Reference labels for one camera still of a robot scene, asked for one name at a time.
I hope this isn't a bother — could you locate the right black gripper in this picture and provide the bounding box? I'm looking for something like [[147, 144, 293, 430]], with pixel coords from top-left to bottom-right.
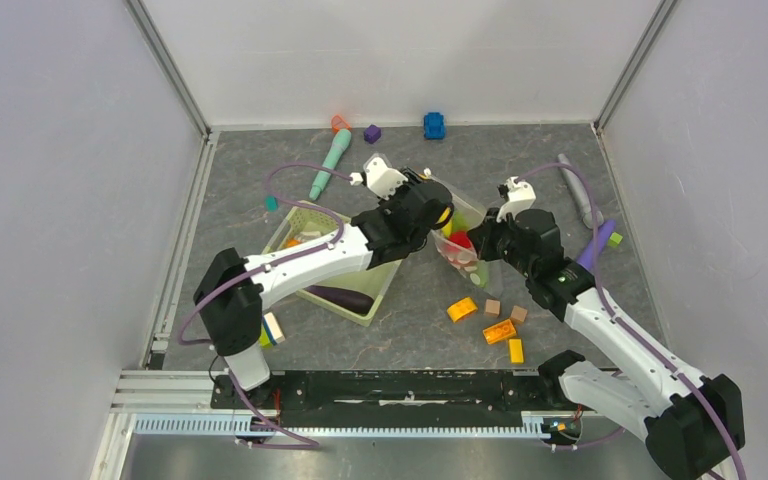
[[465, 206, 535, 278]]

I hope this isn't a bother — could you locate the yellow toy banana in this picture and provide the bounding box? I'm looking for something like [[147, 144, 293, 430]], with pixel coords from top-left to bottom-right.
[[436, 206, 455, 238]]

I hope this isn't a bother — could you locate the clear polka dot zip bag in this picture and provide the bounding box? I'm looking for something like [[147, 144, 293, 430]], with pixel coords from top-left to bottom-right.
[[421, 168, 504, 297]]

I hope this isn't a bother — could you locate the green toy cucumber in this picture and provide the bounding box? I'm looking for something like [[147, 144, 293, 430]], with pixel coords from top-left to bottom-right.
[[463, 260, 494, 288]]

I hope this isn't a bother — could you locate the red toy apple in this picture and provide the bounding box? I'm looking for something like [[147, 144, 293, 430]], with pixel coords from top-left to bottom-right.
[[446, 231, 475, 256]]

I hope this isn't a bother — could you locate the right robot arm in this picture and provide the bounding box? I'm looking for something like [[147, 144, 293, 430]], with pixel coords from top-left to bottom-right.
[[468, 209, 747, 479]]

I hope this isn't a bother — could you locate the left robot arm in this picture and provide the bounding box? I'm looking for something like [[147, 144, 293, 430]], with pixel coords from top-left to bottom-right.
[[194, 173, 452, 408]]

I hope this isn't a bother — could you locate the purple toy cylinder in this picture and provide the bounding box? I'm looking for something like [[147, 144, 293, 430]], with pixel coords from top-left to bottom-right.
[[577, 219, 616, 272]]

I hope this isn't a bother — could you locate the tan cube right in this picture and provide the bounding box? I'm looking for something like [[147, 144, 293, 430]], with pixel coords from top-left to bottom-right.
[[509, 305, 528, 325]]

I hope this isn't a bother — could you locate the tan cube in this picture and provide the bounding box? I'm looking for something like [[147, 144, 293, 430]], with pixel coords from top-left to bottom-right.
[[509, 305, 528, 325], [484, 299, 501, 318]]

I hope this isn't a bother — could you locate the tan cube left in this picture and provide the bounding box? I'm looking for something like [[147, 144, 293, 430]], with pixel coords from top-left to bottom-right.
[[484, 299, 501, 318]]

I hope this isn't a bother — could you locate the grey toy microphone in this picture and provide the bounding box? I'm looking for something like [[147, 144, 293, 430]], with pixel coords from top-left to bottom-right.
[[561, 168, 604, 228]]

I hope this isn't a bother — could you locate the light green plastic basket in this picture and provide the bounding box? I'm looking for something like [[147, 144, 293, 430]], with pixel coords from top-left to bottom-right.
[[263, 207, 402, 327]]

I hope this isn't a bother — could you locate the small lime green block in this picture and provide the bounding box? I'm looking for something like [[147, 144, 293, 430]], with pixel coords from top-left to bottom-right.
[[607, 232, 624, 248]]

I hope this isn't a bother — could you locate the purple toy eggplant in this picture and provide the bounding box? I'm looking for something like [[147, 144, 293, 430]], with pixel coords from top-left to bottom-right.
[[305, 285, 374, 315]]

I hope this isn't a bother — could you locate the orange rounded brick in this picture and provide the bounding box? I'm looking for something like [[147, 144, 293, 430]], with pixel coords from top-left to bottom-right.
[[446, 297, 478, 323]]

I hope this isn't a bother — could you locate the translucent orange brick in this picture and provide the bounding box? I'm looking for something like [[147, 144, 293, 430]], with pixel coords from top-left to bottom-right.
[[482, 319, 517, 345]]

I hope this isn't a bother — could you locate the purple building block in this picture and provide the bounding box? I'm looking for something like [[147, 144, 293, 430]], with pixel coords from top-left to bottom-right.
[[363, 124, 382, 144]]

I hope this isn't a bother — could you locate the white toy garlic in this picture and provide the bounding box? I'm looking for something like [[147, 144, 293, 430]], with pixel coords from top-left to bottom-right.
[[290, 230, 323, 245]]

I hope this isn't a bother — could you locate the yellow brick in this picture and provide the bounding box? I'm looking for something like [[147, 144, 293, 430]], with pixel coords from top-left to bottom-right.
[[507, 338, 525, 365]]

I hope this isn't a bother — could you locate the teal toy microphone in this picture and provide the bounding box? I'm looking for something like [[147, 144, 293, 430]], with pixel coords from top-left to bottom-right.
[[308, 129, 352, 201]]

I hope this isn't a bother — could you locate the small teal block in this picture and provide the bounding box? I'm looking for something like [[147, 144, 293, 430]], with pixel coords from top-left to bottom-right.
[[264, 195, 279, 212]]

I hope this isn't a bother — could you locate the green blue white block stack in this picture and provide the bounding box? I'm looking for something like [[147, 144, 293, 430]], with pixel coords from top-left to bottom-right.
[[259, 312, 285, 349]]

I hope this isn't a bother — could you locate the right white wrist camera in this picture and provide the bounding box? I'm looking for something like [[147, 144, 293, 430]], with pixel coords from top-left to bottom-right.
[[496, 177, 536, 223]]

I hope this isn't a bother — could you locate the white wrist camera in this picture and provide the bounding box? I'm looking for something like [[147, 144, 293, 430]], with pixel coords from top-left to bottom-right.
[[361, 153, 408, 200], [496, 177, 536, 223]]

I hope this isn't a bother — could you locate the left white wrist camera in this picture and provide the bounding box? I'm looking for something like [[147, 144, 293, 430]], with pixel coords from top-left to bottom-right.
[[361, 153, 408, 200]]

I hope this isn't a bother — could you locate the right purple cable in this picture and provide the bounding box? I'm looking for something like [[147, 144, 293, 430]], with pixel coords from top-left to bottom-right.
[[516, 162, 750, 480]]

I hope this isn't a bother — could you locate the orange wire shape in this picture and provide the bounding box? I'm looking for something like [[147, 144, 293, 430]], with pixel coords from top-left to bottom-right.
[[330, 114, 352, 134]]

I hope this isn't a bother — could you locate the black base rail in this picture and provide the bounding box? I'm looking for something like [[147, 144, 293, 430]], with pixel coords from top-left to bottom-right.
[[247, 370, 584, 428]]

